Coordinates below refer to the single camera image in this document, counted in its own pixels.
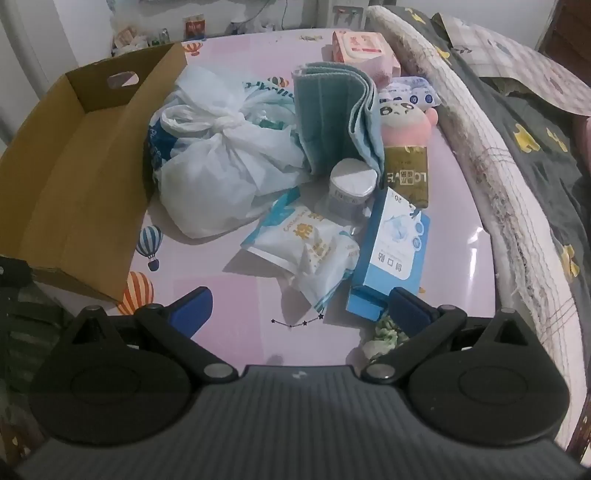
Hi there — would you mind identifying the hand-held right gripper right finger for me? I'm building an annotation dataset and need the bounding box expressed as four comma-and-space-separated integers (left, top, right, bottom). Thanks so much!
359, 286, 551, 384

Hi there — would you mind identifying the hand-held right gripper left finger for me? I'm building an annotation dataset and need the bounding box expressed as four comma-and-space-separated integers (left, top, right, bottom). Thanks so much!
62, 286, 235, 385

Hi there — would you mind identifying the blue white paper box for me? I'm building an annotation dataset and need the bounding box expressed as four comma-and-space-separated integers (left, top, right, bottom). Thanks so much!
346, 187, 433, 319

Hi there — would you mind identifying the white blue cotton swab pouch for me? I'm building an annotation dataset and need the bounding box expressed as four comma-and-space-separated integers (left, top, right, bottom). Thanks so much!
240, 189, 361, 317

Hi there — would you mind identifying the gold green packet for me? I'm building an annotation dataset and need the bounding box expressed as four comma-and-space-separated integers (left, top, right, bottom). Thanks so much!
385, 144, 433, 208

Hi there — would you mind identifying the white round cotton swab container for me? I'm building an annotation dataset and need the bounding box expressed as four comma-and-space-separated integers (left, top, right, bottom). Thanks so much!
325, 158, 378, 217

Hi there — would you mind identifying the brown cardboard box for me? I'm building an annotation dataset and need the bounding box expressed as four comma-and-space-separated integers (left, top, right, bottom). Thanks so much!
0, 43, 188, 306

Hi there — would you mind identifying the pink plush toy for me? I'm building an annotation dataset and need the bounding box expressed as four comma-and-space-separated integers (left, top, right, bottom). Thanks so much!
378, 99, 439, 151

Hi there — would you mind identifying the white blue printed tissue pack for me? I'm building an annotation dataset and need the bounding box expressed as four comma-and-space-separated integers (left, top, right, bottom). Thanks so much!
379, 76, 439, 110

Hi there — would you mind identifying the teal cloth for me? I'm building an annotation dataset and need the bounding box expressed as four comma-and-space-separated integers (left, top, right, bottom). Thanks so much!
292, 61, 387, 185

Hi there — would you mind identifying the green scrunchie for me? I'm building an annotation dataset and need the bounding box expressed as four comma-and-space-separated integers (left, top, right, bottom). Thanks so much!
365, 311, 400, 361

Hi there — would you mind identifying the white knotted plastic bag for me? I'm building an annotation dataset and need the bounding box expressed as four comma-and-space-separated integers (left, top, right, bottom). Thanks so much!
147, 65, 308, 240

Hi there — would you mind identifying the worn white bed bumper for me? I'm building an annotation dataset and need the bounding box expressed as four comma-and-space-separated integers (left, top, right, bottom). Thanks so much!
365, 6, 591, 462

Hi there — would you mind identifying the grey duck printed blanket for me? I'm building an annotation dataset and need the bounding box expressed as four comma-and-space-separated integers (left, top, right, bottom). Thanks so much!
383, 4, 591, 324

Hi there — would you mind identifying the pink wet wipes pack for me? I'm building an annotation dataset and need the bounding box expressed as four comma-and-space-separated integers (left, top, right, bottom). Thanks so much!
331, 29, 402, 88

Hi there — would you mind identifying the pile of crumpled paper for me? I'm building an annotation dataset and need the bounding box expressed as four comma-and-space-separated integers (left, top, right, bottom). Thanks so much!
113, 27, 155, 57

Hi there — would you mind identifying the checkered printed cloth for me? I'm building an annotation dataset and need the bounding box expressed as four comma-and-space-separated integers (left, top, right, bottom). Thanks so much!
431, 11, 591, 116

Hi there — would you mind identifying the small red box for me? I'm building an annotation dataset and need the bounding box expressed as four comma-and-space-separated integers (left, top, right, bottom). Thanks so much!
184, 14, 206, 40

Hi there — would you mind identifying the white wall socket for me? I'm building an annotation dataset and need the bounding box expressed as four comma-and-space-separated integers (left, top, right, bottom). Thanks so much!
332, 4, 366, 28

